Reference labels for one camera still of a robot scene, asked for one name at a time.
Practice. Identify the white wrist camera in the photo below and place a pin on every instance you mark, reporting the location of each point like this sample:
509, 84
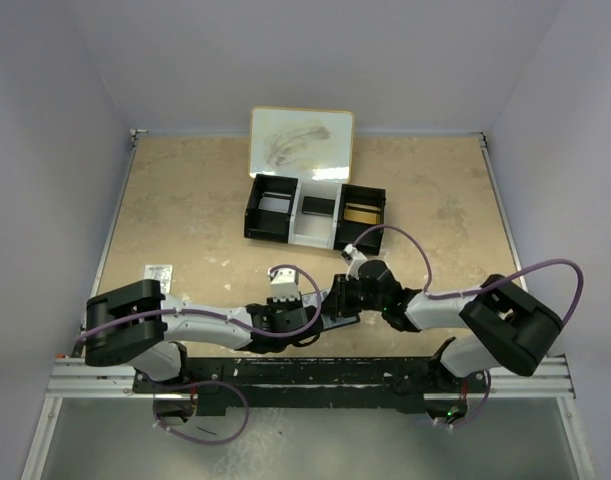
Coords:
354, 259
284, 284

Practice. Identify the aluminium table frame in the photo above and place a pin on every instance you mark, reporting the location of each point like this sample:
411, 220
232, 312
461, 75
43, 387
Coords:
183, 205

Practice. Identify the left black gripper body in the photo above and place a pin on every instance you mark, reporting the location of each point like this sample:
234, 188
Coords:
282, 306

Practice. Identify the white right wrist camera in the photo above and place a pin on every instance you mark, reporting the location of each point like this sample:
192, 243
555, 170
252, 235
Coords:
354, 259

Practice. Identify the white board with wooden frame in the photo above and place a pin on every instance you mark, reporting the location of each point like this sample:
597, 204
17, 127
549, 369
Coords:
307, 144

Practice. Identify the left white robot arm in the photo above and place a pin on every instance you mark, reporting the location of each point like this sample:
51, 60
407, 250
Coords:
140, 326

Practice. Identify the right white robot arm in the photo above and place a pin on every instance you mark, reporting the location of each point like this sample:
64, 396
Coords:
508, 327

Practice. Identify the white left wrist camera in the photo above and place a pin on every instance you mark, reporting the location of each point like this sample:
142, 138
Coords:
284, 284

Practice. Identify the clear plastic packet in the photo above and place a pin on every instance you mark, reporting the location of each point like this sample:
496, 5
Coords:
162, 273

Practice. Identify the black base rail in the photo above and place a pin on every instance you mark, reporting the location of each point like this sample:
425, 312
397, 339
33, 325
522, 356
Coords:
407, 385

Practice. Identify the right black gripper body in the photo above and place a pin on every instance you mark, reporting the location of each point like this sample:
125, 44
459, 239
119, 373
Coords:
367, 302

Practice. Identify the silver card in tray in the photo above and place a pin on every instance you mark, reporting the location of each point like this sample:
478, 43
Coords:
275, 202

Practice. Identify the black leather card holder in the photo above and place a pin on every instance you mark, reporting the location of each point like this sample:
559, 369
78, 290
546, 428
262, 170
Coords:
329, 318

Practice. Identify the gold card in tray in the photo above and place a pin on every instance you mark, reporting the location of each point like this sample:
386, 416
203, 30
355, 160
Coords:
363, 214

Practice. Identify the black and white compartment tray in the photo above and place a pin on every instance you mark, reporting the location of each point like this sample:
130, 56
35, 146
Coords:
296, 228

